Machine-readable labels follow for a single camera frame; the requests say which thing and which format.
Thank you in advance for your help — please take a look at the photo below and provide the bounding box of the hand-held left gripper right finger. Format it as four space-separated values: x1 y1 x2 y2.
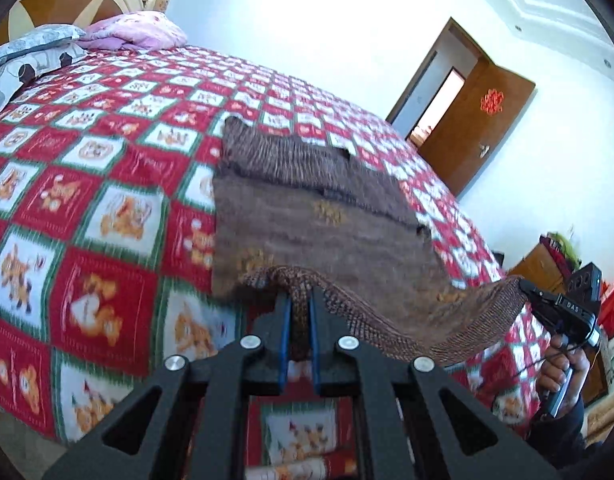
307 287 563 480

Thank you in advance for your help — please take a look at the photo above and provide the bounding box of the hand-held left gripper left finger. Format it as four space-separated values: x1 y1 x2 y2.
42 290 293 480

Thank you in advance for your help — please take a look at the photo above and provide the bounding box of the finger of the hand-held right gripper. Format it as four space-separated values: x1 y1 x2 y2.
518 279 544 307

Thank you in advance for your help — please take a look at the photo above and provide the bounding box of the brown knit sweater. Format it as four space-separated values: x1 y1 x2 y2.
210 116 530 368

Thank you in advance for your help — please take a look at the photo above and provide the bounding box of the person's right forearm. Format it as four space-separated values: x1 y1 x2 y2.
530 400 588 466

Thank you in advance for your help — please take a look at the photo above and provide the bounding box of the person's right hand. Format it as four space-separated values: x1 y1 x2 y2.
534 335 591 409

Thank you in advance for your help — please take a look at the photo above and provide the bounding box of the wooden cabinet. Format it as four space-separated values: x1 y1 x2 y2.
510 242 608 401

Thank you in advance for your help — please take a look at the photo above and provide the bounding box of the brown wooden door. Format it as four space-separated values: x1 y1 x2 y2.
418 57 536 198

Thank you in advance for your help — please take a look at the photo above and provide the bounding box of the red paper door decoration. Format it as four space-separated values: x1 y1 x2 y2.
480 89 505 116

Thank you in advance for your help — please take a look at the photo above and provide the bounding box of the red checkered printed blanket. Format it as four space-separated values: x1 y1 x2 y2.
0 45 543 480

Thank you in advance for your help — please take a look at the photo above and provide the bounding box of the pink quilt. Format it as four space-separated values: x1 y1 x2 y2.
79 11 189 52

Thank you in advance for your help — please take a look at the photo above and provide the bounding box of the grey patterned pillow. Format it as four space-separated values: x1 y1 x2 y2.
0 42 88 111

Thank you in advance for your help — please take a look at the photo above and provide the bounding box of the blue floral pillow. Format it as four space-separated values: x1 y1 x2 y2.
0 25 86 73

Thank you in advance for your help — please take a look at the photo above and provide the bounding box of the cream and wood headboard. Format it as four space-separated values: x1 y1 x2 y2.
7 0 145 46

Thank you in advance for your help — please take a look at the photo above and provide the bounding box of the dark door frame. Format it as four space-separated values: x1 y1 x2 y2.
385 17 498 148

